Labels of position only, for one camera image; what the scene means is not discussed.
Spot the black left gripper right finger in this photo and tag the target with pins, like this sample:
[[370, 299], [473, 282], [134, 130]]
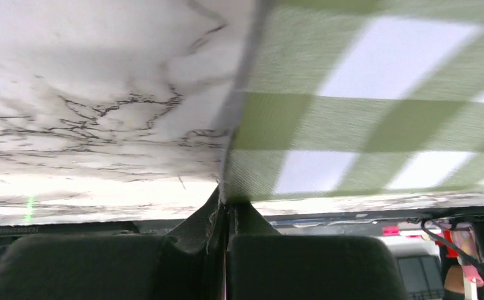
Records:
[[265, 264]]

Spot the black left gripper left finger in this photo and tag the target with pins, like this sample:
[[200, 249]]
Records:
[[181, 264]]

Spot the green white checkered cloth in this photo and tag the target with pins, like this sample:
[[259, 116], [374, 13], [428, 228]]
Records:
[[356, 98]]

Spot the aluminium mounting rail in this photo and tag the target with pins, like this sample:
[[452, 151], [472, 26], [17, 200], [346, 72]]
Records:
[[10, 233]]

